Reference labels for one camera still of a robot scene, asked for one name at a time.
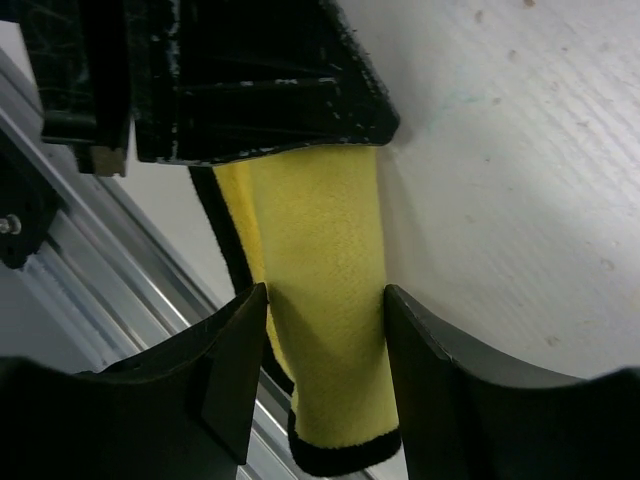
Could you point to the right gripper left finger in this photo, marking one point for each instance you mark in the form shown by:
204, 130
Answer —
182, 409

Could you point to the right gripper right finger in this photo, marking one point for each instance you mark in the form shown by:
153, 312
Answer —
469, 411

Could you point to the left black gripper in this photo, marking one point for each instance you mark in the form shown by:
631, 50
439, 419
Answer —
78, 55

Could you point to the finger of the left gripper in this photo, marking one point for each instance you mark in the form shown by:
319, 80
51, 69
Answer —
215, 82

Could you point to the yellow towel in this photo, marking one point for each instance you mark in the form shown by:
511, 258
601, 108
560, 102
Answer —
307, 225

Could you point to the aluminium mounting rail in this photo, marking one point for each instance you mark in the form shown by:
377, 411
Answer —
104, 280

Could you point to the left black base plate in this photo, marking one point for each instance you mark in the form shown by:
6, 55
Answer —
28, 206

